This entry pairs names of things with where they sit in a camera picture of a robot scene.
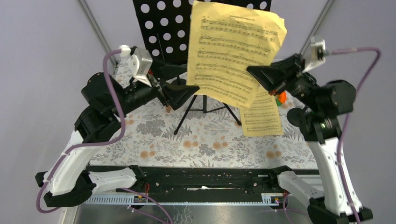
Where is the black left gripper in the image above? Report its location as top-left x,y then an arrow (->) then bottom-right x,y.
111,52 -> 201,118

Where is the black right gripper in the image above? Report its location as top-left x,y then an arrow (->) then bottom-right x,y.
247,53 -> 321,112

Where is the yellow sheet music page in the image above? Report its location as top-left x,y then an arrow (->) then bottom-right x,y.
240,87 -> 283,137
187,1 -> 287,109

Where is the black tripod music stand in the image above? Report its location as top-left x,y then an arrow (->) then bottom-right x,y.
132,0 -> 271,135

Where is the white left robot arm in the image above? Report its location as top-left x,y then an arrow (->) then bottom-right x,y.
35,60 -> 198,211

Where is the black right microphone stand base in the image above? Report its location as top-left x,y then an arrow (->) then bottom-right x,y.
287,108 -> 306,127

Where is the floral patterned table cloth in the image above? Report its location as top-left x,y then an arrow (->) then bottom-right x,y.
90,58 -> 319,169

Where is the orange rainbow ring toy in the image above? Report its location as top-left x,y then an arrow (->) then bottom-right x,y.
275,91 -> 287,107

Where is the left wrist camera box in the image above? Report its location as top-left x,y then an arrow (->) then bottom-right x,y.
116,45 -> 153,87

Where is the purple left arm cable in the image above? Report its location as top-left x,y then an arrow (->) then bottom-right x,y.
36,49 -> 174,224

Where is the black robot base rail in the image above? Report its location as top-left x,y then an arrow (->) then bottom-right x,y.
85,165 -> 299,205

